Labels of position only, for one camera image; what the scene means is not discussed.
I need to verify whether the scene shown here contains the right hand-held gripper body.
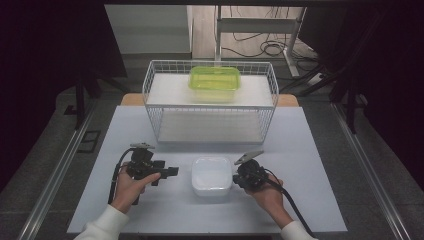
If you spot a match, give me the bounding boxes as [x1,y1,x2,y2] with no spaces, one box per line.
[233,150,270,193]

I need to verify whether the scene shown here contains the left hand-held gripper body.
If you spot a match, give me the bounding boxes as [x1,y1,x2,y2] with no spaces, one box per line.
[125,142,167,188]

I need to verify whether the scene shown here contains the white square container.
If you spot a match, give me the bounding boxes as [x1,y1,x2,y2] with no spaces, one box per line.
[190,156,234,197]

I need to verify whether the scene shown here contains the white wire basket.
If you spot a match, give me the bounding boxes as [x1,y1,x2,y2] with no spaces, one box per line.
[142,59,280,145]

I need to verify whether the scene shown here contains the green lidded clear container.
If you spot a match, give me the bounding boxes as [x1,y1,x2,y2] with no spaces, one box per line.
[187,65,242,104]

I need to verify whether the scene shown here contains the person's left hand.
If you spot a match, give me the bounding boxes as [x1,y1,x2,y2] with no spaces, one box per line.
[110,162,162,215]

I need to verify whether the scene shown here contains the person's right hand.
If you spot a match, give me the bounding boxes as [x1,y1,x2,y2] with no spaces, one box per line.
[244,173,295,230]

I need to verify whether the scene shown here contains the black metal stand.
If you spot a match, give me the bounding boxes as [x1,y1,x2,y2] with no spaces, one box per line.
[328,63,369,135]
[73,65,129,132]

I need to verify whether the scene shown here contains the white power strip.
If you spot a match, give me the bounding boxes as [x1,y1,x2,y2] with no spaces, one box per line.
[305,71,327,87]

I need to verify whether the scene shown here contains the white cabinet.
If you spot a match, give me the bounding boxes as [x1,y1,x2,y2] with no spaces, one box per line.
[104,4,195,56]

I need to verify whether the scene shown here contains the dark curtain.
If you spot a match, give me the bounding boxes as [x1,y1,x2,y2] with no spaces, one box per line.
[0,3,128,194]
[298,4,424,193]

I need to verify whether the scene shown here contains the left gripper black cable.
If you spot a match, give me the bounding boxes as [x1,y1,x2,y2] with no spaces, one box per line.
[107,147,135,205]

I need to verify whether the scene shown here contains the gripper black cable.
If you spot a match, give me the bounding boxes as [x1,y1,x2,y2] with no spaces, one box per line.
[262,167,316,239]
[107,147,135,205]

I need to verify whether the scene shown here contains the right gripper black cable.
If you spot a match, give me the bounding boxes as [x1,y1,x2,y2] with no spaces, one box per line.
[262,167,316,239]

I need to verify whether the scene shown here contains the aluminium floor rail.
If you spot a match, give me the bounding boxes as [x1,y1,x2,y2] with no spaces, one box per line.
[331,100,414,240]
[17,99,98,240]

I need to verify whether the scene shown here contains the black floor cables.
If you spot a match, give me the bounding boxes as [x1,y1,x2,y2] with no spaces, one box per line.
[221,5,322,73]

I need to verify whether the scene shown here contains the white metal desk frame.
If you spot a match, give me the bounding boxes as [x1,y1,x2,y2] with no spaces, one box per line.
[214,4,308,78]

